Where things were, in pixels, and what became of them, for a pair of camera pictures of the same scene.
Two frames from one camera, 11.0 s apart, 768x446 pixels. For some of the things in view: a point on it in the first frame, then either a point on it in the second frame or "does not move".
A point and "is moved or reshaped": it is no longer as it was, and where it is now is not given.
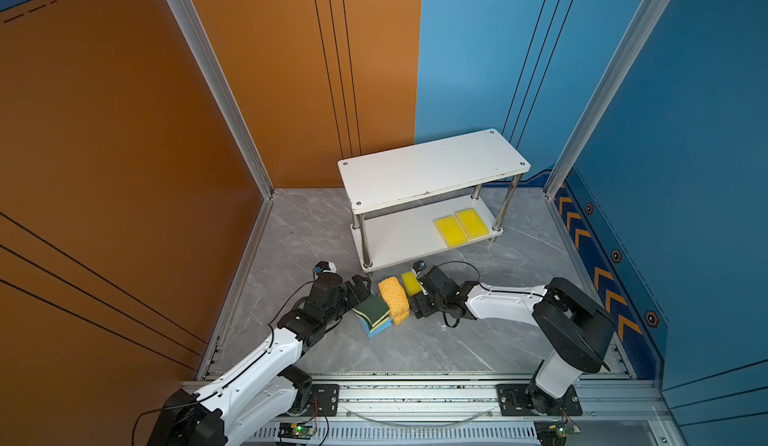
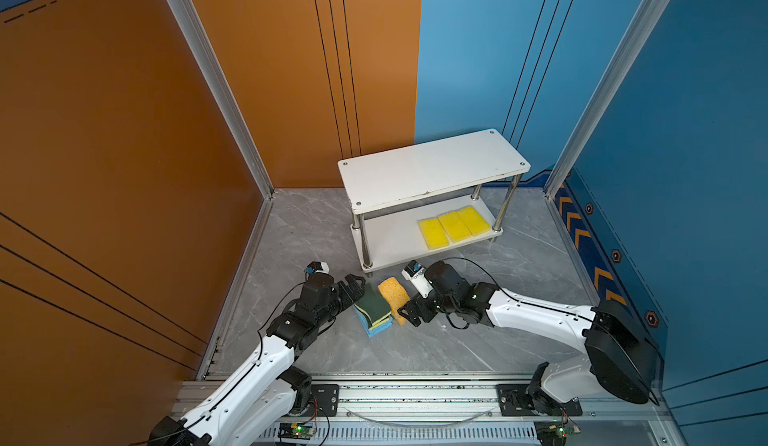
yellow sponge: (471, 223) does not move
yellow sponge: (411, 283) is moved or reshaped
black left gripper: (353, 298) does not move
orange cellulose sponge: (396, 298) does not move
